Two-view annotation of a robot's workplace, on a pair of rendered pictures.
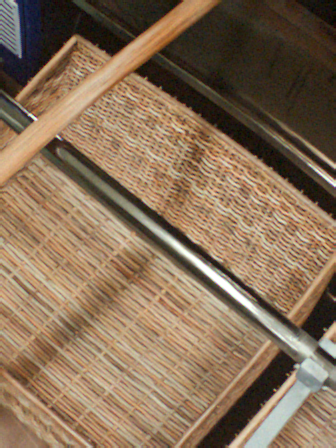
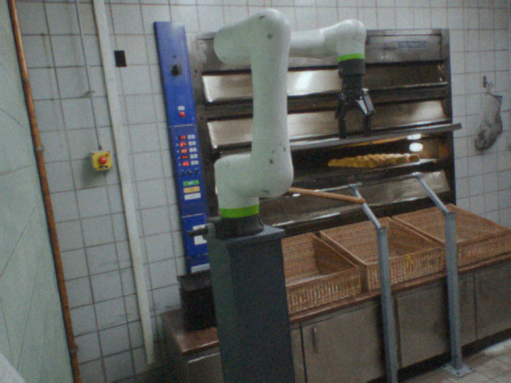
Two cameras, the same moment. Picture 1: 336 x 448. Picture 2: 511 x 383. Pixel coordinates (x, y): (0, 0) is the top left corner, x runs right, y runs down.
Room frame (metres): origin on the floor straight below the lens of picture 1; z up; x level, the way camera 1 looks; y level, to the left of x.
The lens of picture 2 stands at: (-0.56, 2.16, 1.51)
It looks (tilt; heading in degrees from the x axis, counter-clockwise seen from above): 8 degrees down; 306
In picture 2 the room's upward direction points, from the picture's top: 6 degrees counter-clockwise
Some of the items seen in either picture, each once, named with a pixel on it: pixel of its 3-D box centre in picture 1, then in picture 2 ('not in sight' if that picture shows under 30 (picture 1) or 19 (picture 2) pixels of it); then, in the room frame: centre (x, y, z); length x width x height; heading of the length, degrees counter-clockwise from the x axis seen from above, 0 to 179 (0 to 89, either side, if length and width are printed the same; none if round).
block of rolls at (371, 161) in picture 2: not in sight; (372, 159); (0.73, -1.27, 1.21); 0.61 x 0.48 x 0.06; 149
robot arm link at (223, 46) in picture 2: not in sight; (240, 44); (0.28, 0.98, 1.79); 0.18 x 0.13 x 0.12; 76
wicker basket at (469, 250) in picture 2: not in sight; (449, 233); (0.10, -0.93, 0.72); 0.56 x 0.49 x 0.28; 60
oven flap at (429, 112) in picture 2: not in sight; (339, 120); (0.65, -0.55, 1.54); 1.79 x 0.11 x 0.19; 59
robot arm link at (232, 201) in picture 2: not in sight; (239, 184); (0.29, 1.06, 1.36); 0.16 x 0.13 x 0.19; 166
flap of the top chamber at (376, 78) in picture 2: not in sight; (336, 80); (0.65, -0.55, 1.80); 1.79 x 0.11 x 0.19; 59
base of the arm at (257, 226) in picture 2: not in sight; (225, 226); (0.33, 1.10, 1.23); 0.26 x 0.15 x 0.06; 63
